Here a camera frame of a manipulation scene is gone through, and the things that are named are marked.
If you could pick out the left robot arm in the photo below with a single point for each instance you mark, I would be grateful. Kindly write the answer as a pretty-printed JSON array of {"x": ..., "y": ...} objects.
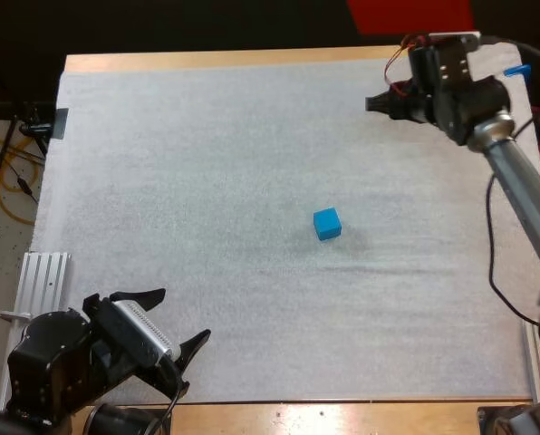
[{"x": 48, "y": 358}]

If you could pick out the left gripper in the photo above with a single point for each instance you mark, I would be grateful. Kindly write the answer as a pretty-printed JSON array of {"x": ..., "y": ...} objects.
[{"x": 113, "y": 362}]

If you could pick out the blue cube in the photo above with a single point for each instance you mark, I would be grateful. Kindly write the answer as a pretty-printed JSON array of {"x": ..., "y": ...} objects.
[{"x": 327, "y": 224}]

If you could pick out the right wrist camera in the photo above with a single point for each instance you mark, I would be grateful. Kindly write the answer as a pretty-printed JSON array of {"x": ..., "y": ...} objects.
[{"x": 453, "y": 35}]

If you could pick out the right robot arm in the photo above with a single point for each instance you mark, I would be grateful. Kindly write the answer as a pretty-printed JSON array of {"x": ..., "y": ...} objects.
[{"x": 514, "y": 172}]

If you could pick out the blue clip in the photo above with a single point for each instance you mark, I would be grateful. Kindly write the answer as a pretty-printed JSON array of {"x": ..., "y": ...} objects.
[{"x": 518, "y": 70}]

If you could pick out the ribbed aluminium rail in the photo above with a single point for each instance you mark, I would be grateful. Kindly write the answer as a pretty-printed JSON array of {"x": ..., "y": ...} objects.
[
  {"x": 43, "y": 283},
  {"x": 535, "y": 362}
]

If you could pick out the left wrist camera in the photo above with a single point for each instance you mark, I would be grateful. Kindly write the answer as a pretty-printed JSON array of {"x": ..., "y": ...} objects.
[{"x": 145, "y": 328}]

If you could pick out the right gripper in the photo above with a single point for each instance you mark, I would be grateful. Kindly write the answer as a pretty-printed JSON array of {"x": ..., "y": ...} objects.
[{"x": 437, "y": 86}]

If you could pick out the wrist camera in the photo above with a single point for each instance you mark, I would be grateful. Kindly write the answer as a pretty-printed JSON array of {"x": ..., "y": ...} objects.
[
  {"x": 145, "y": 328},
  {"x": 453, "y": 35}
]

